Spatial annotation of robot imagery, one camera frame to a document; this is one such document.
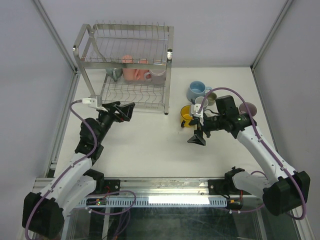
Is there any stainless steel dish rack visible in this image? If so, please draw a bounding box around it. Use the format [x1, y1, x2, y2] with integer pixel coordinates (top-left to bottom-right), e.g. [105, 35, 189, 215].
[72, 22, 174, 115]

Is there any grey white small mug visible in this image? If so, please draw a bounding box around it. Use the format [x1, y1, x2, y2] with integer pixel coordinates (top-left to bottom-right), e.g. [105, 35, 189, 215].
[194, 96, 209, 109]

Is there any lilac mug with handle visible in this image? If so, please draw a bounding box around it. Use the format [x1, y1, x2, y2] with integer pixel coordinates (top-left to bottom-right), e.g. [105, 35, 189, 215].
[143, 69, 166, 85]

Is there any white slotted cable duct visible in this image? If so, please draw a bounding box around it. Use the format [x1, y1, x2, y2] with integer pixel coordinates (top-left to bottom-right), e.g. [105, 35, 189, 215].
[77, 195, 227, 208]

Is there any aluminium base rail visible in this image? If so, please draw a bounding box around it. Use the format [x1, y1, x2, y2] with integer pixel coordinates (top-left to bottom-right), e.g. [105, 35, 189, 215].
[32, 176, 266, 201]

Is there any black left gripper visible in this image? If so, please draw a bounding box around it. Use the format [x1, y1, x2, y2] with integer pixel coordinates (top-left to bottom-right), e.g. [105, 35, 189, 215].
[96, 101, 134, 143]

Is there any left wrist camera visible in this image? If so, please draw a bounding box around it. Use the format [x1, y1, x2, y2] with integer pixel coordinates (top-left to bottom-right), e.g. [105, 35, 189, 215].
[81, 95, 107, 112]

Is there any lilac mug black handle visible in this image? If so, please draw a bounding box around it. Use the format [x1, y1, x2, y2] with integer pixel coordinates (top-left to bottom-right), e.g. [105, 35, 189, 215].
[238, 102, 258, 117]

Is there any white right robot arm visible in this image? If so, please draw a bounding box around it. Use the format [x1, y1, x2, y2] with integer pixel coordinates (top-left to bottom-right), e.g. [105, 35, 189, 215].
[188, 95, 311, 216]

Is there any small olive cup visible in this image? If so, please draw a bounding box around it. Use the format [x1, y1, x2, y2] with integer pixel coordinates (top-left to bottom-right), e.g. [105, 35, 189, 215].
[207, 92, 217, 105]

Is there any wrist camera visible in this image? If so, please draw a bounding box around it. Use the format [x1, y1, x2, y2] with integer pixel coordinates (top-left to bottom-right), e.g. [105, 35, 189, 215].
[81, 95, 107, 112]
[190, 103, 204, 119]

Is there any grey-blue round ceramic cup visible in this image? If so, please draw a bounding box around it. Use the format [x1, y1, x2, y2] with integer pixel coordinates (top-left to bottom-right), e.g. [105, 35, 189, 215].
[105, 67, 123, 82]

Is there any tall pink cup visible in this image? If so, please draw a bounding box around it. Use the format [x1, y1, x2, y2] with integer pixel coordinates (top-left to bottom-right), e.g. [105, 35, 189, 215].
[121, 54, 138, 81]

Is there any yellow mug black handle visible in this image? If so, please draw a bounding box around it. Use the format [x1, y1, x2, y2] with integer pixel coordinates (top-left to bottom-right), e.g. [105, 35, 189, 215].
[180, 105, 193, 128]

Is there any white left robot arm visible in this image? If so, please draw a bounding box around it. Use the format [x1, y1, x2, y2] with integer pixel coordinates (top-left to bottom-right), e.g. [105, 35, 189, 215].
[22, 98, 135, 240]

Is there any light blue mug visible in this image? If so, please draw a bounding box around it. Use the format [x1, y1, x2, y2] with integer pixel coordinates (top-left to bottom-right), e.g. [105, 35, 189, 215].
[186, 81, 212, 101]

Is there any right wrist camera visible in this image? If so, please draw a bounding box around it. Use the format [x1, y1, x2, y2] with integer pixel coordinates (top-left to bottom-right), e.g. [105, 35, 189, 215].
[190, 103, 204, 119]

